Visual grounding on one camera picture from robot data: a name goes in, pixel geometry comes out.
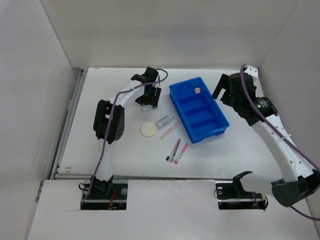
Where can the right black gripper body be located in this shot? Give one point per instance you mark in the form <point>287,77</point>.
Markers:
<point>229,99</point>

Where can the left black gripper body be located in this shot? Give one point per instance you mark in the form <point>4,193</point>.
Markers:
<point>149,98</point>

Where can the clear vial black cap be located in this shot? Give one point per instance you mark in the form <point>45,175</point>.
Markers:
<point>146,109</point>

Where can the beige makeup sponge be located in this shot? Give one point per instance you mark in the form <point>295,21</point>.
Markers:
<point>197,90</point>

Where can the clear plastic bottle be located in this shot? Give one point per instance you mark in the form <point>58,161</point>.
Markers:
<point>164,121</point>

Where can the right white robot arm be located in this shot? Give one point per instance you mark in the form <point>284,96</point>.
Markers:
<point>300,178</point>

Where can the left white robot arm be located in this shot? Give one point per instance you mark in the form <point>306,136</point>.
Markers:
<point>109,121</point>

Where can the cream round powder puff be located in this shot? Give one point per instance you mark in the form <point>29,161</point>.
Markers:
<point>148,129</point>

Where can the pink lip pencil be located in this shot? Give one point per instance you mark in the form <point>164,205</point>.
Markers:
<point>169,131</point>

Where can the blue compartment tray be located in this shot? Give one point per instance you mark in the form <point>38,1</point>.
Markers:
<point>199,113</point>

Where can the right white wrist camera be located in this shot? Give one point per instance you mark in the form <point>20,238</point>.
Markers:
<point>253,71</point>

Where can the grey handle makeup brush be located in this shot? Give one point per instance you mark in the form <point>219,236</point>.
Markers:
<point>172,154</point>

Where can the pink handle makeup brush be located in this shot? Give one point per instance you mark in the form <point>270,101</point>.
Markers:
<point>177,159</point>

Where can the left metal rail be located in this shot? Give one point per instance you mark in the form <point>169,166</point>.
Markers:
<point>79,77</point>

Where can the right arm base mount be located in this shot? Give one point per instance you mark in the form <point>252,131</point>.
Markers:
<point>231,197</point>

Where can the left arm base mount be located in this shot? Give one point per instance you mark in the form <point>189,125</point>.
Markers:
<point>104,195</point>

